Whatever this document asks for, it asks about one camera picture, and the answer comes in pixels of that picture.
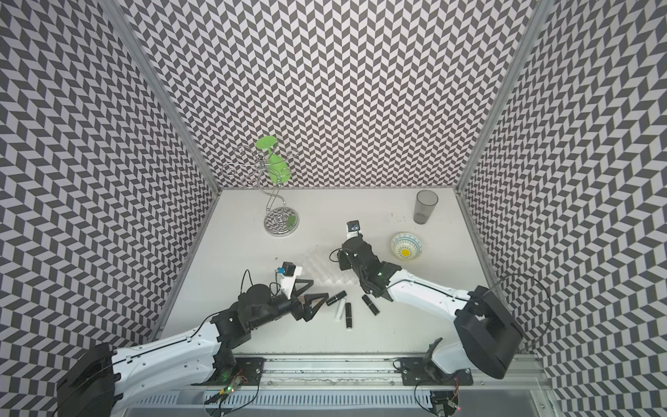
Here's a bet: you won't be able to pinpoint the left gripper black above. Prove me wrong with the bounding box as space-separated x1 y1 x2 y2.
249 279 329 330

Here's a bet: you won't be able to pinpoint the black square lipstick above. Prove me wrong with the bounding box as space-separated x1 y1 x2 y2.
362 295 380 316

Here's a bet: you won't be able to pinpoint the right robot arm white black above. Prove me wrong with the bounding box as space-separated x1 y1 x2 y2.
336 235 525 383

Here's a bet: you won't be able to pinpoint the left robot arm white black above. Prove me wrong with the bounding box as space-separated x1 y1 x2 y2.
53 279 328 416

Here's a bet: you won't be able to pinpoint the clear plastic lipstick organizer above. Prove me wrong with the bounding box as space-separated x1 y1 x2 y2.
296 246 359 285

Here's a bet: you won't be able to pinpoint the white lipstick tube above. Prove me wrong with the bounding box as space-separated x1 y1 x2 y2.
335 298 347 321

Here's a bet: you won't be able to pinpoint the black lipstick gold band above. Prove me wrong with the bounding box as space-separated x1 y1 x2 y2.
345 302 353 330

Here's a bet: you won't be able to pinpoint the patterned small bowl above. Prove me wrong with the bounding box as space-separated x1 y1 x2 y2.
390 232 423 261

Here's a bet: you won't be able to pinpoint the grey translucent cup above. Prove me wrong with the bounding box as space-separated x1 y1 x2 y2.
413 189 439 224

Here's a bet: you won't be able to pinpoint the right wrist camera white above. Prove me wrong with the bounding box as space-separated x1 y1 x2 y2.
346 220 362 239

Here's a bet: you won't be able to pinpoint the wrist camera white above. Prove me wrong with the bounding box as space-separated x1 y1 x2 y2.
276 262 302 299
346 220 362 239

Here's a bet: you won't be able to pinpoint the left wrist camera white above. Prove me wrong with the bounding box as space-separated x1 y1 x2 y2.
276 262 302 299

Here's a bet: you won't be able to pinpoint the aluminium front rail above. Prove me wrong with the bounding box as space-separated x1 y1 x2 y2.
116 353 553 392

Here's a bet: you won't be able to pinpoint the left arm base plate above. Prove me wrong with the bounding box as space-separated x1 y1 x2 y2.
196 356 266 387

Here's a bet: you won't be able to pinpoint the wire jewelry tree green leaves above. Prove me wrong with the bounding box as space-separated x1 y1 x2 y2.
226 136 300 238

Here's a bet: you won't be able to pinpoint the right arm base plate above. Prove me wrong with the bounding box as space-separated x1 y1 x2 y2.
393 357 474 387

